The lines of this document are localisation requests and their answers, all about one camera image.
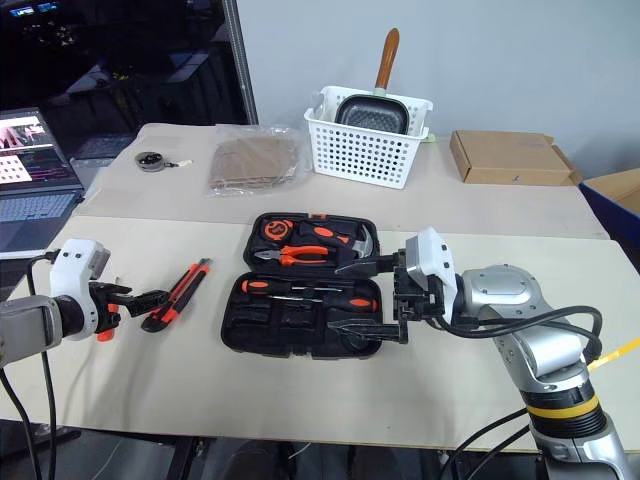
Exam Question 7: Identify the flat brown cardboard box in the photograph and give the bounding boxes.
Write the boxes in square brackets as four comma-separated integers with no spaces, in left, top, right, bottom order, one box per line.
[448,129,584,188]

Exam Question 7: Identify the orange black tape measure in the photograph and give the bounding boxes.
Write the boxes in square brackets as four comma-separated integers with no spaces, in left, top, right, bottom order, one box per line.
[260,218,300,244]

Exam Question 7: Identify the round grey metal reel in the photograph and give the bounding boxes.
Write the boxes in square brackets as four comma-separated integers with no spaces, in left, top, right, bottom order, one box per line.
[134,150,194,173]

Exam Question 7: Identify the claw hammer orange black handle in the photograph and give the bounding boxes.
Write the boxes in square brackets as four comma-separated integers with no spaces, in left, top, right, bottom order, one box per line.
[298,221,378,262]

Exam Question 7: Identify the orange black utility knife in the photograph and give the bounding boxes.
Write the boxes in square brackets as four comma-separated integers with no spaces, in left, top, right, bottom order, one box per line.
[140,257,213,334]

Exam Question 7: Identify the blue open cardboard box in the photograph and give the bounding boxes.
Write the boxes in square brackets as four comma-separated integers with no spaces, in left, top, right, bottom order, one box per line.
[578,168,640,242]

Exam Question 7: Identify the black pouch bag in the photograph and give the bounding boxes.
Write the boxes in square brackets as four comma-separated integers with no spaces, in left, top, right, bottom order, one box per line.
[220,211,386,361]

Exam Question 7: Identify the yellow tape strip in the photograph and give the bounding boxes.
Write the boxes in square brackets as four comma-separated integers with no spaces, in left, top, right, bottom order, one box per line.
[588,336,640,372]

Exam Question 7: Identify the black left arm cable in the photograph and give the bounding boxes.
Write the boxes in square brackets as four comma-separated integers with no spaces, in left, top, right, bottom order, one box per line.
[0,252,59,480]

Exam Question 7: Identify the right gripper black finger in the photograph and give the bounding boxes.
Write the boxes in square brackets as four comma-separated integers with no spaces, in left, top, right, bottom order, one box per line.
[327,320,409,346]
[333,254,402,278]

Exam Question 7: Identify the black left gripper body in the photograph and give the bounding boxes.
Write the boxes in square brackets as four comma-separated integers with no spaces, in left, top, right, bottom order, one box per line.
[89,281,134,343]

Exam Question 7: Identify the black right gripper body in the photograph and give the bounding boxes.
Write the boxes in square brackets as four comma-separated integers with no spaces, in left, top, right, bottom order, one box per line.
[392,247,447,346]

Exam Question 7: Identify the grey metal window post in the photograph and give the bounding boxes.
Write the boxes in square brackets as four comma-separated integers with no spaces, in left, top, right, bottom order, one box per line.
[221,0,260,126]

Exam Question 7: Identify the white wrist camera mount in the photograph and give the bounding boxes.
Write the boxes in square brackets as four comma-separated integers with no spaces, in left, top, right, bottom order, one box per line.
[48,238,111,342]
[404,227,459,322]

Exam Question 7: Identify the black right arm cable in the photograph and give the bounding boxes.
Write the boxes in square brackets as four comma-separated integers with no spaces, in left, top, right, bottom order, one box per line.
[424,305,604,480]

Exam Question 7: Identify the clear bag brown cloth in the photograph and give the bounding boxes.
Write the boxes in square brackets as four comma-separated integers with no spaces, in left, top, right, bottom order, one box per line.
[204,123,304,199]

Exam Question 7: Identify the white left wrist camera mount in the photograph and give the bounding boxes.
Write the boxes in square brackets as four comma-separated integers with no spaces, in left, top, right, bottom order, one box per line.
[48,238,111,342]

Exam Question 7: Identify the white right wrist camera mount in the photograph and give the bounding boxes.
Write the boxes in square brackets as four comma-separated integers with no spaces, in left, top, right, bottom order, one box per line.
[404,227,459,322]

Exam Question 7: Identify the orange handled pliers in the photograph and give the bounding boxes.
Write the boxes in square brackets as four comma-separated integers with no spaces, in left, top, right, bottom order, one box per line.
[253,244,332,267]

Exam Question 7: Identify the open grey laptop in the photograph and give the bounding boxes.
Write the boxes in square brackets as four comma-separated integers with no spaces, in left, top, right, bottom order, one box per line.
[0,106,86,259]

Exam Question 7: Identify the square pan wooden handle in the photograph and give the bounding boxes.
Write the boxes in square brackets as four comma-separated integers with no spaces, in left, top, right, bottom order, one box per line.
[333,27,412,137]

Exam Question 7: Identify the short orange black screwdriver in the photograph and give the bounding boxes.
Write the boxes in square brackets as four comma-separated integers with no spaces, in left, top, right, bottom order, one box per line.
[240,280,321,297]

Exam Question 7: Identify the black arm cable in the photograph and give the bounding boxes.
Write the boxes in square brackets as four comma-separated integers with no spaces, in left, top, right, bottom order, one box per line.
[0,252,59,480]
[424,305,604,480]

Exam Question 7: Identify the white perforated plastic basket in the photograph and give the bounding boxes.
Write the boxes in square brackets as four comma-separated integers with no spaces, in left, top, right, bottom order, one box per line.
[303,85,435,191]

